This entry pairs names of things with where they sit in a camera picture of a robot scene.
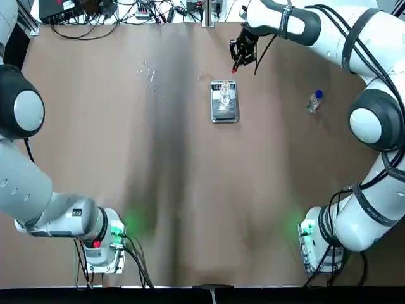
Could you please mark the aluminium corner rail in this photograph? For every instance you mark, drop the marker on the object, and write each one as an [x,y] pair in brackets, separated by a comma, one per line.
[30,19]

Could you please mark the aluminium profile post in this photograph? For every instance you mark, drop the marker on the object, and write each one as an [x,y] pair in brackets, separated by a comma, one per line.
[209,16]

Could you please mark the grey power strip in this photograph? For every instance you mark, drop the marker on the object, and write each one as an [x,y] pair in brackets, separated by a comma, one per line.
[143,9]

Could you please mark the clear dropper bottle blue cap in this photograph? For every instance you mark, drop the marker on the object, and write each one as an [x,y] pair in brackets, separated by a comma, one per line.
[313,103]

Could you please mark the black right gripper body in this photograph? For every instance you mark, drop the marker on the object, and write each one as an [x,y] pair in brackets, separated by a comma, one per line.
[247,38]

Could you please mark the clear glass bottle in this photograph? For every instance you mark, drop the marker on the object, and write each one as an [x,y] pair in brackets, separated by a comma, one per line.
[225,96]

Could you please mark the black plug adapter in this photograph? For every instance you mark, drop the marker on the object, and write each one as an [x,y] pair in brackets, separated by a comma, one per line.
[171,14]

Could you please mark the black electronics box red logo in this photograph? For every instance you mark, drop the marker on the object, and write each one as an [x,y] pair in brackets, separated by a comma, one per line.
[57,11]

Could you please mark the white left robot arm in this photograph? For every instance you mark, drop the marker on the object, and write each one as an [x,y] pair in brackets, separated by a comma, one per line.
[28,190]

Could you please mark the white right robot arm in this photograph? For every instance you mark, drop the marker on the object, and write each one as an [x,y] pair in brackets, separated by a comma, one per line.
[373,117]

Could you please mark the left base red plug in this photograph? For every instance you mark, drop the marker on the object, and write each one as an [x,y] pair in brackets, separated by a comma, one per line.
[97,244]

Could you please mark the silver electronic balance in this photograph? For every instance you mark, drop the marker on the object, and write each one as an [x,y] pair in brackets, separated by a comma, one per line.
[224,115]

